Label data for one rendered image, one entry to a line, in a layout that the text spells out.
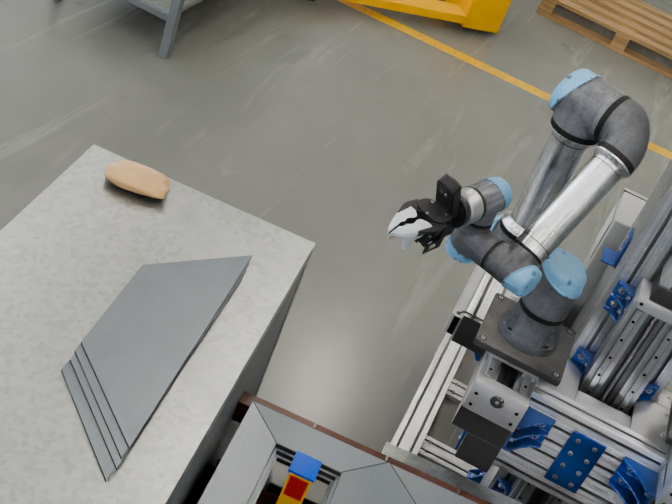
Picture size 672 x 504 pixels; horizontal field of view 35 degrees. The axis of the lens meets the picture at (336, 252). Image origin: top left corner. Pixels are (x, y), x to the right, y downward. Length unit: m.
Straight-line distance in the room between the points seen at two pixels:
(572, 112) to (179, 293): 0.93
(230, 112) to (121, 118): 0.56
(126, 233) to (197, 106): 2.68
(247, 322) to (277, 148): 2.72
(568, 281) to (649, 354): 0.31
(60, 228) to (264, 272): 0.46
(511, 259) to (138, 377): 0.80
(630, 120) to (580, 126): 0.11
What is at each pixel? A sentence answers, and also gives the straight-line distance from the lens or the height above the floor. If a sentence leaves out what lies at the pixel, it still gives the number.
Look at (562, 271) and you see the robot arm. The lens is 2.52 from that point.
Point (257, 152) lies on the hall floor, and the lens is 4.91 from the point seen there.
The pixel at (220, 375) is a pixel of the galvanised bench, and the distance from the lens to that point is 2.19.
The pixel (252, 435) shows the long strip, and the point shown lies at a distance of 2.38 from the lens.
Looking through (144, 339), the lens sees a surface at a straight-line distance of 2.18.
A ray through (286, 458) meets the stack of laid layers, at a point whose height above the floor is 0.83.
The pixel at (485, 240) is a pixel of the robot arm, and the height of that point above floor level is 1.36.
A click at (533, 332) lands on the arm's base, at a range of 2.59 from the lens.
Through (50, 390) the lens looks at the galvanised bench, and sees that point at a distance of 2.08.
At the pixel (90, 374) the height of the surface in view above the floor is 1.07.
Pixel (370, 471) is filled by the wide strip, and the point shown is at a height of 0.85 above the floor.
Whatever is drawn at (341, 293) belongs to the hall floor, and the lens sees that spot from 4.26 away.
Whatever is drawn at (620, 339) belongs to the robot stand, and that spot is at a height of 1.12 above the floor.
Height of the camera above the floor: 2.54
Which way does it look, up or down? 35 degrees down
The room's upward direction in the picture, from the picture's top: 22 degrees clockwise
